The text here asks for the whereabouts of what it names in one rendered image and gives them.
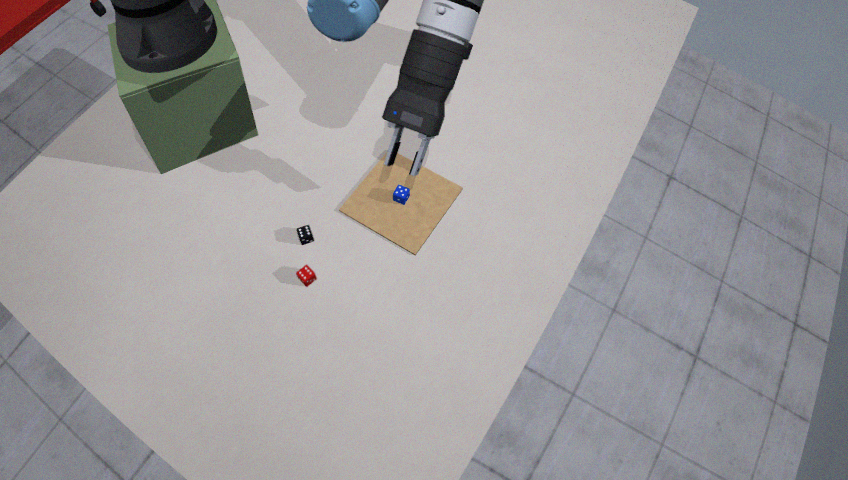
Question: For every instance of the black die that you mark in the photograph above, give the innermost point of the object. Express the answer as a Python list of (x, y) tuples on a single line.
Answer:
[(305, 234)]

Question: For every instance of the blue die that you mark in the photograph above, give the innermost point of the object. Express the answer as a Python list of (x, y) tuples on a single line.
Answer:
[(401, 194)]

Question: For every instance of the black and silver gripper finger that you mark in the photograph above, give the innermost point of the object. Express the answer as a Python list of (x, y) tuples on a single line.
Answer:
[(394, 145), (419, 157)]

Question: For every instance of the tan square mat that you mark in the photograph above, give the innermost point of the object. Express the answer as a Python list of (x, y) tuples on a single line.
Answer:
[(409, 225)]

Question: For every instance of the red die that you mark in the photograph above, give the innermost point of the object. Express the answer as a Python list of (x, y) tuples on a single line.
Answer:
[(306, 275)]

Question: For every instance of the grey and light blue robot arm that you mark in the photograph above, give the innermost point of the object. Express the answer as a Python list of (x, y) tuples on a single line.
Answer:
[(172, 31)]

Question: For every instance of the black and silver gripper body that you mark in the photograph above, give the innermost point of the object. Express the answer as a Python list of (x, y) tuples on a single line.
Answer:
[(431, 65)]

